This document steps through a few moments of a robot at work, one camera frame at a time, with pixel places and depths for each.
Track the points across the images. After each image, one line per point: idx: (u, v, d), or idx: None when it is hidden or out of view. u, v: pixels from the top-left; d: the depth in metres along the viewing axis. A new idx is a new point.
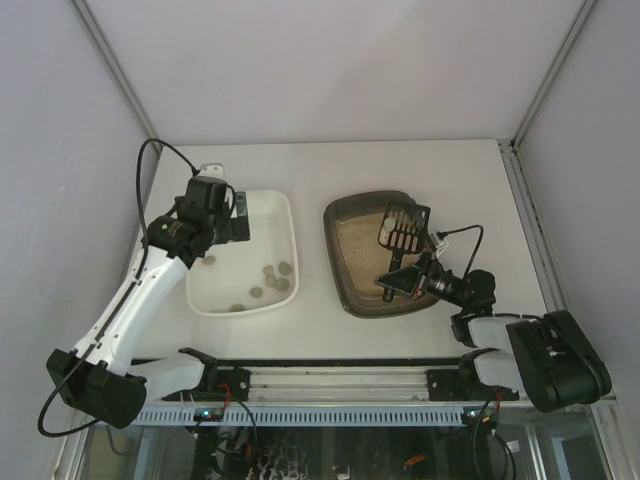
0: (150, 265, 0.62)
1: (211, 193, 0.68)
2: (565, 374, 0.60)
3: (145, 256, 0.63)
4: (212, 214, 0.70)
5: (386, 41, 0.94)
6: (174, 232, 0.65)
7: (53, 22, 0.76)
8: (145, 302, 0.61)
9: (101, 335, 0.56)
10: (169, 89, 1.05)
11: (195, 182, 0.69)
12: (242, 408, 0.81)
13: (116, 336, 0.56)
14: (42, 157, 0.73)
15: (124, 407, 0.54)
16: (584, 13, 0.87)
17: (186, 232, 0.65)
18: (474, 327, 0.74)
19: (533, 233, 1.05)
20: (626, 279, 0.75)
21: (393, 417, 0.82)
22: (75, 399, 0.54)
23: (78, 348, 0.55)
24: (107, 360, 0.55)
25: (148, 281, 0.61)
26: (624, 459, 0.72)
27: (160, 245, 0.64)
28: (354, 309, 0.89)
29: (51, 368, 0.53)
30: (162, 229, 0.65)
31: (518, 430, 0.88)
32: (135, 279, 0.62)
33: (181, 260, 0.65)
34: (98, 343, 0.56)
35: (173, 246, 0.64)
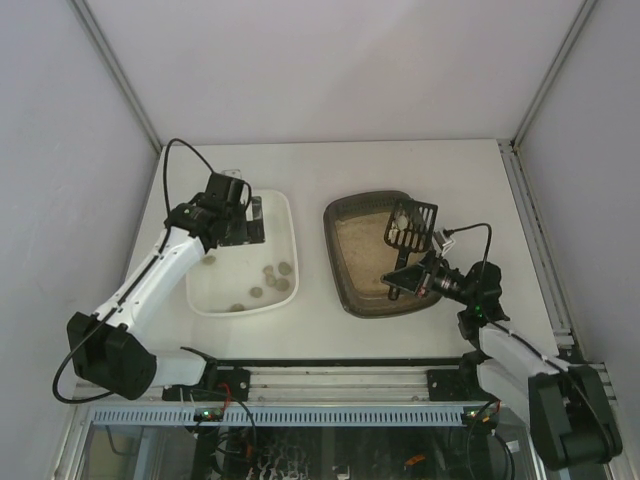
0: (172, 241, 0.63)
1: (231, 188, 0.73)
2: (576, 436, 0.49)
3: (168, 235, 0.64)
4: (229, 206, 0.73)
5: (385, 41, 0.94)
6: (196, 216, 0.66)
7: (53, 21, 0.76)
8: (166, 275, 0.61)
9: (123, 300, 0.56)
10: (169, 89, 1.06)
11: (217, 177, 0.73)
12: (242, 407, 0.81)
13: (137, 302, 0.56)
14: (42, 157, 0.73)
15: (134, 379, 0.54)
16: (584, 14, 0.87)
17: (206, 217, 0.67)
18: (484, 336, 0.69)
19: (533, 233, 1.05)
20: (626, 279, 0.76)
21: (393, 417, 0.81)
22: (89, 366, 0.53)
23: (99, 310, 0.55)
24: (127, 323, 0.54)
25: (170, 255, 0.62)
26: (624, 459, 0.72)
27: (182, 226, 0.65)
28: (354, 309, 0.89)
29: (69, 331, 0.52)
30: (183, 213, 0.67)
31: (518, 430, 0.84)
32: (158, 253, 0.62)
33: (201, 243, 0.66)
34: (120, 307, 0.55)
35: (194, 227, 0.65)
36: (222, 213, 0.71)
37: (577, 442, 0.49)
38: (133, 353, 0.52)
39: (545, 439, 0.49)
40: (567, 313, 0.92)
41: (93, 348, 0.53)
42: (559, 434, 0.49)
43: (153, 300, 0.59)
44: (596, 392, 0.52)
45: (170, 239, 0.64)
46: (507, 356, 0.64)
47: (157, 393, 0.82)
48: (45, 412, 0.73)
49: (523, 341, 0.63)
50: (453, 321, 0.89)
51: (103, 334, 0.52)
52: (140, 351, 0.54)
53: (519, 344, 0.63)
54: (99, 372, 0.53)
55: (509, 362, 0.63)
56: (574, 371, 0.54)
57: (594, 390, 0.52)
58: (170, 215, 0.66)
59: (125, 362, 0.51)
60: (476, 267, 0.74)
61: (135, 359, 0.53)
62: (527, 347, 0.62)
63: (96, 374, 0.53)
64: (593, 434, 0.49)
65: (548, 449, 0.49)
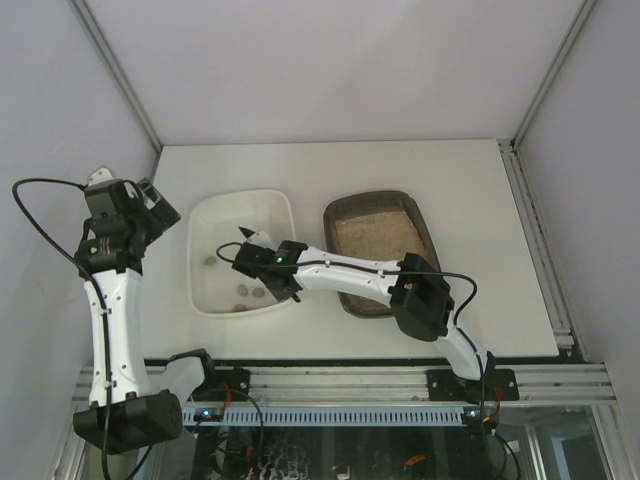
0: (107, 290, 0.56)
1: (114, 197, 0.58)
2: (436, 310, 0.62)
3: (95, 286, 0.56)
4: (128, 216, 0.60)
5: (385, 42, 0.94)
6: (106, 248, 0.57)
7: (53, 21, 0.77)
8: (131, 329, 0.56)
9: (110, 373, 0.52)
10: (169, 90, 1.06)
11: (91, 193, 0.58)
12: (252, 407, 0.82)
13: (125, 366, 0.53)
14: (43, 156, 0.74)
15: (170, 420, 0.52)
16: (584, 14, 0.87)
17: (115, 246, 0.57)
18: (310, 282, 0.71)
19: (533, 233, 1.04)
20: (625, 280, 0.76)
21: (393, 417, 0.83)
22: (122, 444, 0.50)
23: (97, 397, 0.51)
24: (132, 389, 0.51)
25: (117, 304, 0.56)
26: (624, 459, 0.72)
27: (99, 268, 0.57)
28: (355, 311, 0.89)
29: (85, 433, 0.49)
30: (90, 253, 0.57)
31: (518, 430, 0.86)
32: (102, 311, 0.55)
33: (134, 270, 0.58)
34: (113, 382, 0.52)
35: (116, 262, 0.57)
36: (128, 229, 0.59)
37: (436, 309, 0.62)
38: (156, 405, 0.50)
39: (422, 331, 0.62)
40: (568, 314, 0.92)
41: (115, 428, 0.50)
42: (430, 319, 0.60)
43: (136, 352, 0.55)
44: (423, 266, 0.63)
45: (101, 288, 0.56)
46: (343, 285, 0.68)
47: None
48: (44, 413, 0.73)
49: (348, 265, 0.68)
50: None
51: (121, 410, 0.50)
52: (159, 400, 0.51)
53: (345, 269, 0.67)
54: (134, 446, 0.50)
55: (353, 290, 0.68)
56: (403, 266, 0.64)
57: (423, 269, 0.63)
58: (81, 264, 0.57)
59: (155, 420, 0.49)
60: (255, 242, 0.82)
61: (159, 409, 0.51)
62: (356, 268, 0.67)
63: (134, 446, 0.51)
64: (440, 297, 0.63)
65: (429, 335, 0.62)
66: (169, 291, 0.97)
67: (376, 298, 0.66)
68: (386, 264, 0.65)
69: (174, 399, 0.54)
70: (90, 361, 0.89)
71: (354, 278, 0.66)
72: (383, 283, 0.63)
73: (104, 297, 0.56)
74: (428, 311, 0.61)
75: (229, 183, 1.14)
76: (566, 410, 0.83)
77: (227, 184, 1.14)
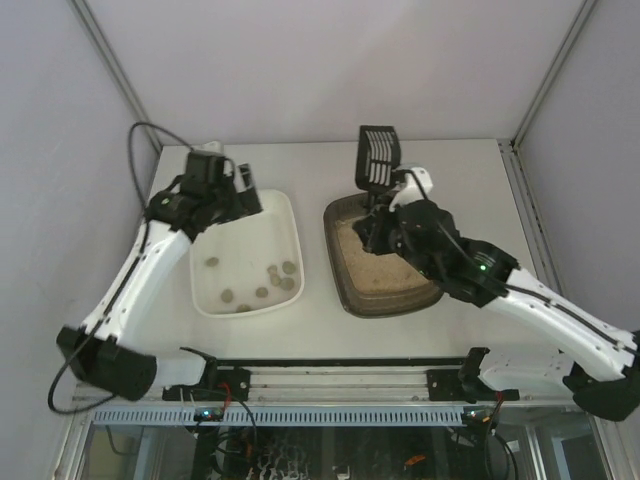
0: (153, 240, 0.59)
1: (211, 164, 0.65)
2: None
3: (147, 231, 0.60)
4: (210, 187, 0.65)
5: (386, 42, 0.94)
6: (174, 206, 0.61)
7: (53, 19, 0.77)
8: (150, 279, 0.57)
9: (109, 310, 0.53)
10: (169, 89, 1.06)
11: (194, 155, 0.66)
12: (242, 408, 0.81)
13: (123, 311, 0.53)
14: (43, 156, 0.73)
15: (138, 381, 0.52)
16: (585, 13, 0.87)
17: (188, 202, 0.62)
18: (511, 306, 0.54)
19: (533, 233, 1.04)
20: (627, 280, 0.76)
21: (395, 417, 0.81)
22: (87, 376, 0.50)
23: (88, 325, 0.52)
24: (117, 333, 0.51)
25: (153, 255, 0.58)
26: (624, 458, 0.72)
27: (161, 219, 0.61)
28: (355, 311, 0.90)
29: (62, 346, 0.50)
30: (162, 203, 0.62)
31: (518, 430, 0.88)
32: (138, 254, 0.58)
33: (184, 234, 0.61)
34: (106, 318, 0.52)
35: (173, 219, 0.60)
36: (204, 197, 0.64)
37: None
38: (129, 358, 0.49)
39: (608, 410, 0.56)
40: None
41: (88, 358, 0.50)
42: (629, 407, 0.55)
43: (142, 302, 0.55)
44: None
45: (151, 234, 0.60)
46: (552, 333, 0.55)
47: (157, 393, 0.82)
48: (44, 413, 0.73)
49: (570, 313, 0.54)
50: (453, 321, 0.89)
51: (94, 347, 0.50)
52: (137, 357, 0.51)
53: (572, 322, 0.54)
54: (97, 382, 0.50)
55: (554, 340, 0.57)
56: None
57: None
58: (150, 208, 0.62)
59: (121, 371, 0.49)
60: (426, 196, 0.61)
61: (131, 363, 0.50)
62: (583, 325, 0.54)
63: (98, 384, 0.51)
64: None
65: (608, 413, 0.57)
66: (170, 291, 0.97)
67: (584, 364, 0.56)
68: (618, 334, 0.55)
69: (152, 365, 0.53)
70: None
71: (580, 341, 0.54)
72: (617, 358, 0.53)
73: (147, 243, 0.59)
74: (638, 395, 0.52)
75: None
76: (565, 410, 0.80)
77: None
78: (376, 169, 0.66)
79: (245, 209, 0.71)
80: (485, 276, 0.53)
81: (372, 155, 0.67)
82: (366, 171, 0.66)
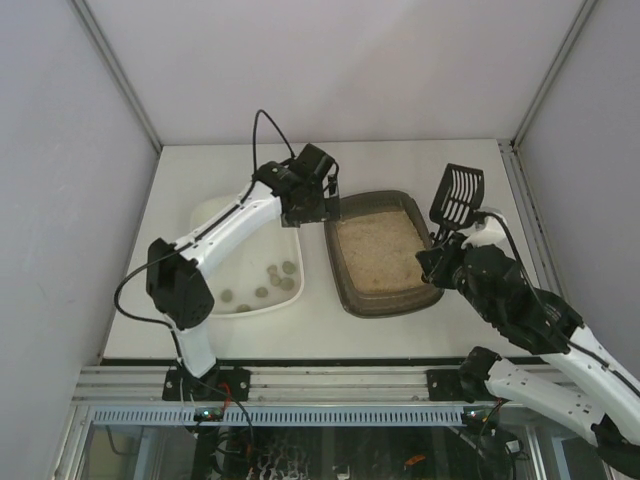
0: (255, 196, 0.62)
1: (316, 162, 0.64)
2: None
3: (252, 188, 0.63)
4: (313, 180, 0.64)
5: (386, 42, 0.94)
6: (282, 176, 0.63)
7: (54, 20, 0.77)
8: (241, 228, 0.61)
9: (200, 238, 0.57)
10: (170, 89, 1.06)
11: (309, 147, 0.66)
12: (239, 408, 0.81)
13: (210, 243, 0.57)
14: (43, 156, 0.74)
15: (192, 311, 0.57)
16: (585, 13, 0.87)
17: (294, 177, 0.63)
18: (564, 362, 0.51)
19: (533, 232, 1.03)
20: (627, 280, 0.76)
21: (393, 417, 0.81)
22: (160, 285, 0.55)
23: (178, 243, 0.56)
24: (199, 259, 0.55)
25: (249, 209, 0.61)
26: None
27: (266, 182, 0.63)
28: (356, 311, 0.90)
29: (153, 248, 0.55)
30: (271, 172, 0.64)
31: (518, 430, 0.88)
32: (239, 203, 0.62)
33: (279, 204, 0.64)
34: (195, 244, 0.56)
35: (277, 186, 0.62)
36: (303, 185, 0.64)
37: None
38: (199, 286, 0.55)
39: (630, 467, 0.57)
40: None
41: (166, 273, 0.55)
42: None
43: (227, 244, 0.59)
44: None
45: (254, 193, 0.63)
46: (596, 392, 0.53)
47: (157, 393, 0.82)
48: (44, 412, 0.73)
49: (622, 379, 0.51)
50: (453, 322, 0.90)
51: (175, 262, 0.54)
52: (204, 289, 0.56)
53: (624, 388, 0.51)
54: (161, 297, 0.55)
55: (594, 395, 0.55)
56: None
57: None
58: (260, 171, 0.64)
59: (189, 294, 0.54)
60: (511, 242, 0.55)
61: (197, 292, 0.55)
62: (631, 390, 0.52)
63: (165, 296, 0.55)
64: None
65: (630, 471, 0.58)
66: None
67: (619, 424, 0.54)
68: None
69: (211, 303, 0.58)
70: (90, 361, 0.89)
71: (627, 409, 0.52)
72: None
73: (248, 198, 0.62)
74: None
75: (228, 183, 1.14)
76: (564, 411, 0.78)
77: (227, 184, 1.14)
78: (452, 207, 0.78)
79: (323, 214, 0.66)
80: (550, 331, 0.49)
81: (451, 193, 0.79)
82: (442, 207, 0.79)
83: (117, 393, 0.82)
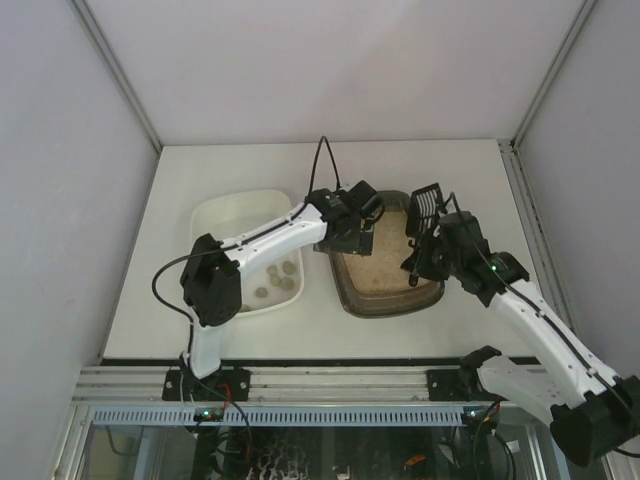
0: (305, 216, 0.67)
1: (369, 200, 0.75)
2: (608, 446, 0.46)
3: (303, 209, 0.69)
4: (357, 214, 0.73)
5: (386, 42, 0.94)
6: (334, 203, 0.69)
7: (53, 20, 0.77)
8: (284, 243, 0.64)
9: (246, 242, 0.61)
10: (170, 89, 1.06)
11: (363, 184, 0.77)
12: (239, 408, 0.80)
13: (255, 250, 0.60)
14: (42, 156, 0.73)
15: (219, 313, 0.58)
16: (584, 13, 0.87)
17: (343, 206, 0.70)
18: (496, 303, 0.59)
19: (533, 232, 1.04)
20: (627, 281, 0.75)
21: (393, 417, 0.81)
22: (194, 278, 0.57)
23: (224, 243, 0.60)
24: (241, 261, 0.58)
25: (298, 225, 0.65)
26: (624, 460, 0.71)
27: (318, 206, 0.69)
28: (356, 310, 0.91)
29: (202, 243, 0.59)
30: (324, 199, 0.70)
31: (518, 430, 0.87)
32: (288, 220, 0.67)
33: (324, 231, 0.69)
34: (241, 247, 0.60)
35: (328, 212, 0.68)
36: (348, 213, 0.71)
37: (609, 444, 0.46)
38: (234, 288, 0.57)
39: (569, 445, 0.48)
40: (568, 314, 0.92)
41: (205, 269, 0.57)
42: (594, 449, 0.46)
43: (268, 254, 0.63)
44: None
45: (304, 214, 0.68)
46: (531, 340, 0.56)
47: (157, 393, 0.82)
48: (44, 413, 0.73)
49: (552, 328, 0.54)
50: (453, 322, 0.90)
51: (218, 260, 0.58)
52: (238, 293, 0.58)
53: (559, 341, 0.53)
54: (193, 292, 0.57)
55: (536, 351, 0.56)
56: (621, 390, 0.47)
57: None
58: (314, 196, 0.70)
59: (224, 293, 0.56)
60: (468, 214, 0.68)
61: (231, 295, 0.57)
62: (560, 340, 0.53)
63: (196, 290, 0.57)
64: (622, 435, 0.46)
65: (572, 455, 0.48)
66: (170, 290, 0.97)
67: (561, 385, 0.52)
68: (600, 367, 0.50)
69: (237, 308, 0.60)
70: (90, 361, 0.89)
71: (556, 358, 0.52)
72: (585, 381, 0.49)
73: (299, 218, 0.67)
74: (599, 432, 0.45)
75: (228, 183, 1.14)
76: None
77: (227, 183, 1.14)
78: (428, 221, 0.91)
79: (355, 246, 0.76)
80: (493, 275, 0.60)
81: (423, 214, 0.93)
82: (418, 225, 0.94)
83: (117, 393, 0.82)
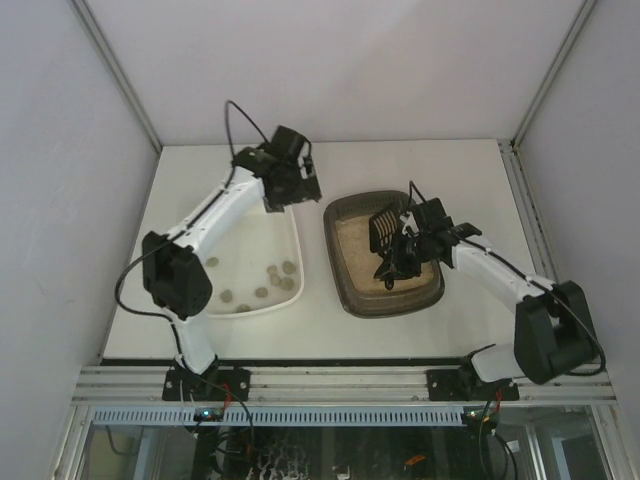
0: (237, 179, 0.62)
1: (294, 140, 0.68)
2: (563, 353, 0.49)
3: (232, 172, 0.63)
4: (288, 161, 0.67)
5: (386, 41, 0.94)
6: (259, 158, 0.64)
7: (53, 19, 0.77)
8: (227, 212, 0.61)
9: (190, 225, 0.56)
10: (169, 89, 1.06)
11: (284, 130, 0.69)
12: (241, 408, 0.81)
13: (203, 229, 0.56)
14: (42, 157, 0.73)
15: (195, 301, 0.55)
16: (585, 13, 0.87)
17: (270, 158, 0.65)
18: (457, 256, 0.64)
19: (533, 232, 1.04)
20: (627, 280, 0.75)
21: (393, 417, 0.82)
22: (157, 278, 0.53)
23: (169, 233, 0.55)
24: (194, 244, 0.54)
25: (235, 191, 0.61)
26: (624, 458, 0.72)
27: (246, 165, 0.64)
28: (356, 310, 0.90)
29: (147, 241, 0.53)
30: (249, 156, 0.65)
31: (518, 430, 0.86)
32: (223, 189, 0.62)
33: (261, 184, 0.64)
34: (188, 231, 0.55)
35: (259, 168, 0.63)
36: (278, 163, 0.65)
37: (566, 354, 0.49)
38: (198, 272, 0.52)
39: (529, 359, 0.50)
40: None
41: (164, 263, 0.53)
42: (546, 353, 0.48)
43: (217, 229, 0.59)
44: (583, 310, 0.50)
45: (235, 178, 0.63)
46: (485, 277, 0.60)
47: (157, 393, 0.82)
48: (44, 413, 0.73)
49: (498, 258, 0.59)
50: (454, 322, 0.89)
51: (172, 251, 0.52)
52: (203, 275, 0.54)
53: (497, 261, 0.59)
54: (162, 290, 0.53)
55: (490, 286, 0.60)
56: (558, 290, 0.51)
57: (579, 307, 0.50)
58: (238, 155, 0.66)
59: (190, 282, 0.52)
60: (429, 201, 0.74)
61: (198, 280, 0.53)
62: (503, 264, 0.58)
63: (163, 287, 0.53)
64: (574, 344, 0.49)
65: (535, 369, 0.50)
66: None
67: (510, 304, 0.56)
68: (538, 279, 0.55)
69: (211, 290, 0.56)
70: (90, 361, 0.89)
71: (492, 269, 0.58)
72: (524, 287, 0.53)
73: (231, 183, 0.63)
74: (554, 350, 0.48)
75: None
76: (566, 410, 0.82)
77: None
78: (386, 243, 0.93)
79: (304, 193, 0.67)
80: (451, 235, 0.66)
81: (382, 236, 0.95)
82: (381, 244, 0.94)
83: (117, 393, 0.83)
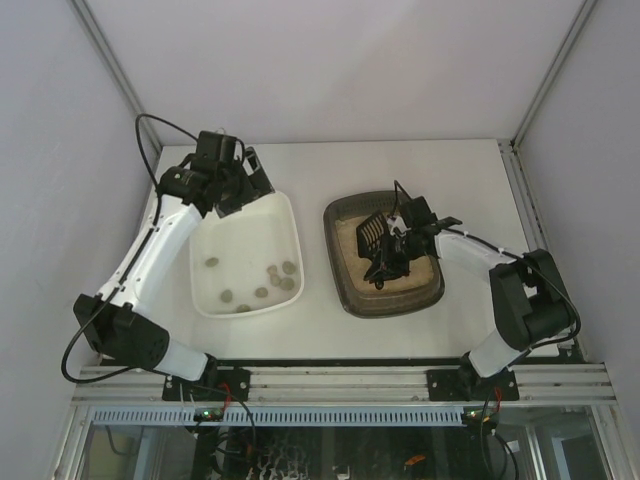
0: (166, 212, 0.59)
1: (221, 144, 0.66)
2: (541, 316, 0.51)
3: (160, 205, 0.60)
4: (222, 168, 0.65)
5: (386, 42, 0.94)
6: (187, 181, 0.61)
7: (52, 19, 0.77)
8: (164, 250, 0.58)
9: (124, 278, 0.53)
10: (169, 89, 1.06)
11: (205, 136, 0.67)
12: (242, 407, 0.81)
13: (138, 279, 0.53)
14: (42, 157, 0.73)
15: (149, 350, 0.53)
16: (584, 13, 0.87)
17: (199, 175, 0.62)
18: (440, 244, 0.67)
19: (533, 233, 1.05)
20: (627, 280, 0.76)
21: (393, 417, 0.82)
22: (102, 343, 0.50)
23: (102, 292, 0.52)
24: (132, 301, 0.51)
25: (167, 228, 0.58)
26: (624, 458, 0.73)
27: (174, 192, 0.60)
28: (356, 310, 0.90)
29: (77, 312, 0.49)
30: (175, 179, 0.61)
31: (518, 430, 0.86)
32: (152, 226, 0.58)
33: (196, 209, 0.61)
34: (122, 286, 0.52)
35: (187, 194, 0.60)
36: (211, 178, 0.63)
37: (544, 318, 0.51)
38: (143, 327, 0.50)
39: (509, 326, 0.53)
40: None
41: (103, 326, 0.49)
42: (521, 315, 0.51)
43: (156, 273, 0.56)
44: (554, 275, 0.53)
45: (163, 210, 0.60)
46: (466, 259, 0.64)
47: (157, 393, 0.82)
48: (43, 413, 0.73)
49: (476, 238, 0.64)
50: (454, 322, 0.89)
51: (111, 312, 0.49)
52: (149, 325, 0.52)
53: (475, 242, 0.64)
54: (112, 351, 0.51)
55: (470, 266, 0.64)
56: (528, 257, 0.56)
57: (547, 269, 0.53)
58: (163, 182, 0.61)
59: (137, 338, 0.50)
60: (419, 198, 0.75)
61: (145, 333, 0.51)
62: (479, 243, 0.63)
63: (113, 349, 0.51)
64: (551, 309, 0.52)
65: (514, 333, 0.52)
66: (170, 290, 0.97)
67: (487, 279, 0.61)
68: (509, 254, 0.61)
69: (168, 335, 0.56)
70: (90, 361, 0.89)
71: (470, 250, 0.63)
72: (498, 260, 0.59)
73: (159, 217, 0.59)
74: (530, 314, 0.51)
75: None
76: (566, 410, 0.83)
77: None
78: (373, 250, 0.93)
79: (254, 193, 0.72)
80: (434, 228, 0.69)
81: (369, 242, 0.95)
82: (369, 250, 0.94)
83: (118, 393, 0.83)
